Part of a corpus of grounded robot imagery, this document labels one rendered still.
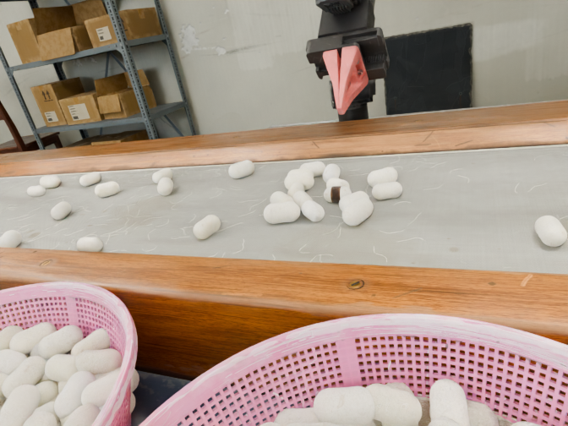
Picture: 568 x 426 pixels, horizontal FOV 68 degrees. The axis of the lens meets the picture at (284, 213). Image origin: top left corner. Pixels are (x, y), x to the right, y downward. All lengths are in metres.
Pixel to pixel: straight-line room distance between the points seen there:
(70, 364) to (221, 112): 2.72
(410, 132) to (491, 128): 0.10
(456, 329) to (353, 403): 0.07
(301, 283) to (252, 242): 0.13
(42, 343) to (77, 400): 0.08
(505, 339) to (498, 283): 0.05
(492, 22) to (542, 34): 0.23
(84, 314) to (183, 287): 0.09
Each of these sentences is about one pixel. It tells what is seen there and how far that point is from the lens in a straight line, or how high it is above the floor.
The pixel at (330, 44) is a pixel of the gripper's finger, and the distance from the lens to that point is 0.59.
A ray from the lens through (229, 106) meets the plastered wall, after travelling 2.94.
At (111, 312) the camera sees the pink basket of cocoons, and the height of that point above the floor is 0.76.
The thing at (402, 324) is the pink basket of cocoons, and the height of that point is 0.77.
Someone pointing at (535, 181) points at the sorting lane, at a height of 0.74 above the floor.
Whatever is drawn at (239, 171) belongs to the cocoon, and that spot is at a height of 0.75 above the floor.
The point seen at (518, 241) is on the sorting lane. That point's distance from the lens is 0.38.
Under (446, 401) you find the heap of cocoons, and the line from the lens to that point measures 0.25.
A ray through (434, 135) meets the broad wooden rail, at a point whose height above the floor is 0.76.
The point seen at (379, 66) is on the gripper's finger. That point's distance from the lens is 0.61.
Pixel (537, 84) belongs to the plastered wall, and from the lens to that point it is 2.51.
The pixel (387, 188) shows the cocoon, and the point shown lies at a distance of 0.45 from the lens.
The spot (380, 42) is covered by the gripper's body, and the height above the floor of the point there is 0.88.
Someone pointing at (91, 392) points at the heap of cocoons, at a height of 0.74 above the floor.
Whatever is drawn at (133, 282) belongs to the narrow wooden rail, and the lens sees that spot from 0.36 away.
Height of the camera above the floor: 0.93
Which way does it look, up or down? 24 degrees down
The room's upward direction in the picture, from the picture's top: 12 degrees counter-clockwise
